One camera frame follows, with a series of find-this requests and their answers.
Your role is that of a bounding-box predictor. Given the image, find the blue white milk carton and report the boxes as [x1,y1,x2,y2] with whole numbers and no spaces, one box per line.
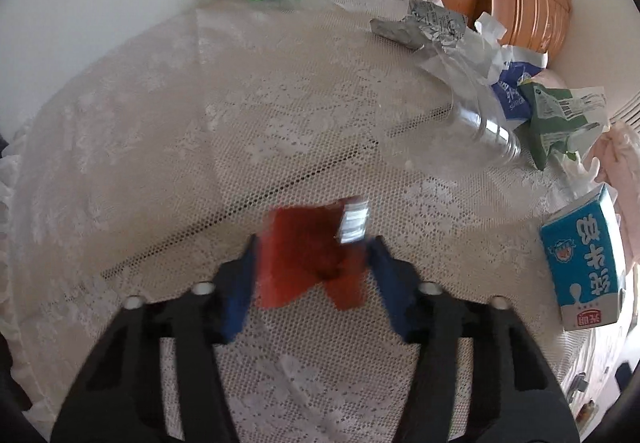
[539,183,626,331]

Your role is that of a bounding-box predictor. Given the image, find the red foil snack wrapper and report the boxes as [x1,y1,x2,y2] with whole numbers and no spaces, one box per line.
[256,197,369,311]

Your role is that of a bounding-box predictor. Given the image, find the silver pill blister pack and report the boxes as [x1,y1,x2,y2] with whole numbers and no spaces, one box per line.
[370,0,466,50]

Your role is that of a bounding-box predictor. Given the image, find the white lace table cover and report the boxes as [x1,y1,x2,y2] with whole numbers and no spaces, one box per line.
[1,0,601,442]

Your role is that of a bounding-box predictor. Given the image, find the folded pink quilt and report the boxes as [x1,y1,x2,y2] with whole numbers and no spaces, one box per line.
[587,122,640,270]

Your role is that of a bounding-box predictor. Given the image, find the clear plastic bottle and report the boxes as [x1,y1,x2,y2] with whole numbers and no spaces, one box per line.
[375,65,521,180]

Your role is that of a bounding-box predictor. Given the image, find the blue white crumpled bag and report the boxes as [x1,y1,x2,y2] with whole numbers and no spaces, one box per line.
[491,61,542,122]

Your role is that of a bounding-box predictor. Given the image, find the white crumpled paper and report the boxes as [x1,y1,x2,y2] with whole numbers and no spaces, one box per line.
[400,0,548,86]

